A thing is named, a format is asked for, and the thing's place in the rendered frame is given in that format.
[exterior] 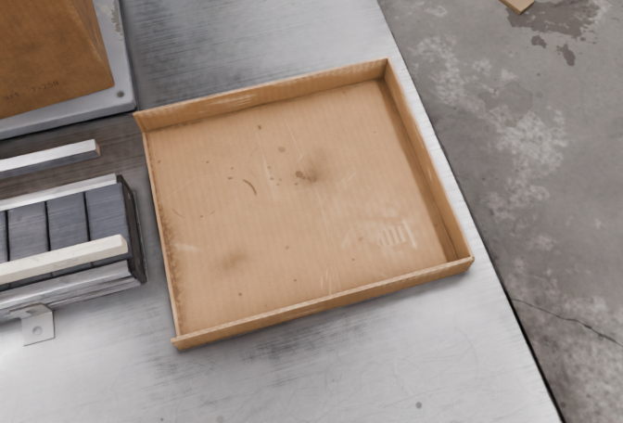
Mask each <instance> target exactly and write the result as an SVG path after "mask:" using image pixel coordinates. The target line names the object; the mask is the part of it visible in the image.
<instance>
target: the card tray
mask: <svg viewBox="0 0 623 423"><path fill-rule="evenodd" d="M133 116H134V118H135V120H136V122H137V124H138V126H139V128H140V130H141V132H142V136H143V141H144V147H145V153H146V162H147V168H148V173H149V179H150V184H151V189H152V195H153V200H154V206H155V212H156V216H157V222H158V228H159V238H160V243H161V248H162V254H163V260H164V265H165V270H166V276H167V281H168V287H169V292H170V298H171V303H172V313H173V319H174V324H175V329H176V335H177V337H176V338H172V339H171V343H172V344H173V345H174V346H175V347H176V348H178V349H179V350H180V351H181V350H185V349H188V348H192V347H195V346H198V345H202V344H205V343H209V342H213V341H215V340H221V339H225V338H229V337H232V336H235V335H239V334H242V333H246V332H249V331H252V330H256V329H259V328H263V327H268V326H272V325H275V324H279V323H283V322H285V321H289V320H293V319H296V318H300V317H302V316H306V315H310V314H316V313H320V312H322V311H326V310H329V309H333V308H337V307H339V306H343V305H347V304H350V303H354V302H356V301H363V300H366V299H370V298H373V297H376V296H380V295H383V294H387V293H390V292H393V291H397V290H401V289H404V288H409V287H413V286H417V285H420V284H424V283H427V282H430V281H434V280H437V279H441V278H444V277H447V276H454V275H457V274H460V273H463V272H466V270H467V269H468V268H469V267H470V265H471V264H472V263H473V261H474V260H475V259H476V258H475V256H474V254H473V252H472V250H471V248H470V245H469V243H468V240H467V238H466V236H465V233H464V230H463V228H462V226H461V224H460V221H459V219H458V217H457V214H456V212H455V209H454V208H453V206H452V203H451V200H450V197H449V195H448V193H447V190H446V188H445V185H444V184H443V182H442V179H441V177H440V175H439V171H438V169H437V166H436V164H435V162H434V160H433V158H432V155H431V153H430V151H429V148H428V146H427V144H426V141H425V139H424V136H423V134H422V131H421V129H420V127H419V124H418V122H417V120H416V118H415V116H414V114H413V110H412V107H411V105H410V103H409V100H408V98H407V96H406V94H405V92H404V90H403V87H402V85H401V81H400V79H399V76H398V74H397V72H396V70H395V68H394V66H393V63H392V61H391V58H390V56H384V57H381V58H373V59H369V60H365V61H361V62H356V63H352V64H348V65H344V66H339V67H335V68H332V69H327V70H319V71H316V72H311V73H307V74H302V75H299V76H295V77H290V78H286V79H282V80H278V81H273V82H269V83H262V84H257V85H253V86H250V87H245V88H241V89H236V90H233V91H228V92H224V93H219V94H216V95H211V96H204V97H200V98H196V99H191V100H187V101H183V102H179V103H174V104H170V105H166V106H162V107H158V108H153V109H146V110H142V111H137V112H134V113H133Z"/></svg>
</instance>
